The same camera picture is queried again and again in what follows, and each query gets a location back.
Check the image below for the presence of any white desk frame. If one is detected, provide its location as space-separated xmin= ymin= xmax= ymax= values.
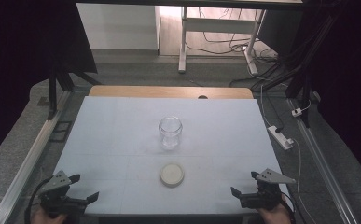
xmin=177 ymin=6 xmax=267 ymax=76

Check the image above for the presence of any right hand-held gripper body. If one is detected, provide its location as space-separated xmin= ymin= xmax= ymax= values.
xmin=239 ymin=168 xmax=297 ymax=211

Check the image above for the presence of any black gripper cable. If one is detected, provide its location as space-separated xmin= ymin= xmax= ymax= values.
xmin=24 ymin=175 xmax=55 ymax=224

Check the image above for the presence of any black metal stand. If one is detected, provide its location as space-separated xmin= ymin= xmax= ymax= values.
xmin=46 ymin=60 xmax=103 ymax=121
xmin=252 ymin=0 xmax=349 ymax=129

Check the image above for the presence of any thin white cable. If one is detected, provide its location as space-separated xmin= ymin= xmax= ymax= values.
xmin=292 ymin=138 xmax=318 ymax=224

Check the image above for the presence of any round beige jar lid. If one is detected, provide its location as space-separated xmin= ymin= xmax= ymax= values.
xmin=159 ymin=162 xmax=186 ymax=189

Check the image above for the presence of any wooden table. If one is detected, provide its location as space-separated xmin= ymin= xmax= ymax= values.
xmin=88 ymin=85 xmax=255 ymax=100

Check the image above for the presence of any clear glass jar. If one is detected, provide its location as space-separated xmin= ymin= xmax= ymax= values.
xmin=158 ymin=116 xmax=184 ymax=151

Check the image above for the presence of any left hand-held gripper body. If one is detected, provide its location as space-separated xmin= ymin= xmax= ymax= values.
xmin=37 ymin=170 xmax=89 ymax=217

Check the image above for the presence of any person's left hand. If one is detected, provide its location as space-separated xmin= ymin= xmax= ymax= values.
xmin=30 ymin=206 xmax=68 ymax=224

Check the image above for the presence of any person's right hand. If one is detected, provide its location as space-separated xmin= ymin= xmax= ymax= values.
xmin=257 ymin=201 xmax=293 ymax=224

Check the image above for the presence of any aluminium floor rail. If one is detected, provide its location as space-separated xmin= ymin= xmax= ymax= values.
xmin=0 ymin=90 xmax=74 ymax=224
xmin=287 ymin=97 xmax=360 ymax=224

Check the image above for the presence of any tangle of floor cables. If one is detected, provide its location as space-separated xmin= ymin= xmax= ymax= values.
xmin=186 ymin=7 xmax=279 ymax=64

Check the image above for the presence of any white power strip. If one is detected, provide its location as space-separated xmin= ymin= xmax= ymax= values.
xmin=267 ymin=125 xmax=295 ymax=151

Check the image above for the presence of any black curtain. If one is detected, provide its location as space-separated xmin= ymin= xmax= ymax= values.
xmin=305 ymin=0 xmax=361 ymax=188
xmin=0 ymin=0 xmax=99 ymax=171

